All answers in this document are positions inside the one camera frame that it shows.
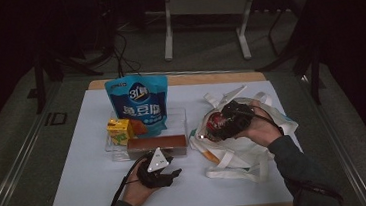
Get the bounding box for black floor plate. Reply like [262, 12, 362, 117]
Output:
[43, 110, 69, 127]

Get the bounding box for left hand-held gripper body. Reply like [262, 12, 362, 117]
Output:
[134, 146, 177, 190]

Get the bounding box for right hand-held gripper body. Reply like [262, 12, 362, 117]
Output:
[214, 83, 258, 142]

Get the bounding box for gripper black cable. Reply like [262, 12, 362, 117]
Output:
[103, 152, 153, 206]
[238, 101, 344, 206]

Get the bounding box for black metal stand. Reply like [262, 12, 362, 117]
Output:
[30, 46, 107, 115]

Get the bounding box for black floor cables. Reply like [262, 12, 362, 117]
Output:
[98, 30, 143, 82]

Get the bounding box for white table mat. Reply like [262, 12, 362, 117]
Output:
[38, 71, 308, 206]

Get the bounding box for white patterned tote bag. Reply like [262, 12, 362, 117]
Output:
[184, 84, 304, 188]

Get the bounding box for blue snack bag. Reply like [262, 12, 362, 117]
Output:
[103, 71, 174, 142]

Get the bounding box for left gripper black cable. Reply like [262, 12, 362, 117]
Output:
[103, 152, 153, 206]

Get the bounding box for yellow drink carton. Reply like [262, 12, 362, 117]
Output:
[105, 116, 135, 148]

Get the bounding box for red can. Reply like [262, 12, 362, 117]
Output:
[204, 110, 229, 140]

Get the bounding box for person's right hand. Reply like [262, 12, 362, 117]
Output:
[234, 98, 284, 150]

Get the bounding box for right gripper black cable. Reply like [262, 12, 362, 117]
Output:
[238, 101, 344, 206]

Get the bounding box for person's left hand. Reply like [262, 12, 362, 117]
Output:
[120, 173, 161, 206]

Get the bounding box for metal floor rail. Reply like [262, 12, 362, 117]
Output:
[297, 70, 366, 206]
[0, 83, 63, 206]

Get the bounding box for white metal stand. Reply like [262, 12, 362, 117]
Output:
[159, 0, 263, 67]

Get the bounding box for clear plastic container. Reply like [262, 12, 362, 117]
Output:
[102, 104, 191, 164]

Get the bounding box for brown drink carton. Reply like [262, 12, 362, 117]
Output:
[126, 133, 190, 161]

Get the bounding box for dark chair legs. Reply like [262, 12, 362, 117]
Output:
[251, 4, 328, 110]

